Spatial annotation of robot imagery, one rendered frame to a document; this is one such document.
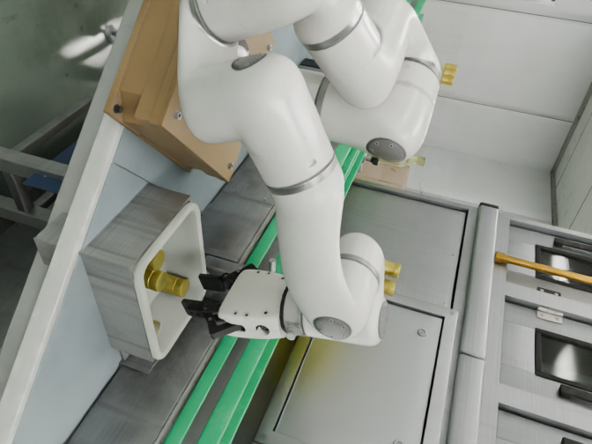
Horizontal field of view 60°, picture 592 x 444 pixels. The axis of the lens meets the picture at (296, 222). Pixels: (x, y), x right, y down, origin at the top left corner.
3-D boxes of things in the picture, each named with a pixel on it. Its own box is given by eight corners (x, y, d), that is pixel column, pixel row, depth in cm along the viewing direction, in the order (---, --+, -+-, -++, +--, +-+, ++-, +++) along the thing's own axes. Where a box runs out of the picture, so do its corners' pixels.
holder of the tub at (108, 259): (117, 366, 88) (157, 381, 86) (79, 253, 70) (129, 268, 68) (168, 294, 100) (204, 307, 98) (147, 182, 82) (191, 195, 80)
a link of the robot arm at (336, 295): (279, 151, 62) (340, 276, 72) (234, 218, 53) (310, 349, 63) (344, 138, 57) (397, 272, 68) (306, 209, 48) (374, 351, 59)
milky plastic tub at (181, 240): (113, 351, 84) (159, 367, 82) (80, 255, 69) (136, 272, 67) (167, 277, 97) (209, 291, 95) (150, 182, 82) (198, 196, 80)
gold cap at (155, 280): (129, 275, 80) (154, 282, 79) (142, 259, 82) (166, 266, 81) (134, 289, 82) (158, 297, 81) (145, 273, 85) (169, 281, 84)
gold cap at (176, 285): (166, 268, 91) (188, 275, 90) (170, 278, 94) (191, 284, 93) (156, 284, 89) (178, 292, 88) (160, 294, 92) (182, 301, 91)
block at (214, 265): (202, 299, 100) (234, 310, 98) (197, 266, 93) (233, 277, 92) (210, 286, 102) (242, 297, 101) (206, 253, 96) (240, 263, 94)
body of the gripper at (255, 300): (292, 352, 72) (224, 341, 77) (315, 299, 79) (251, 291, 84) (280, 318, 68) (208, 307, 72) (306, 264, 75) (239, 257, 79)
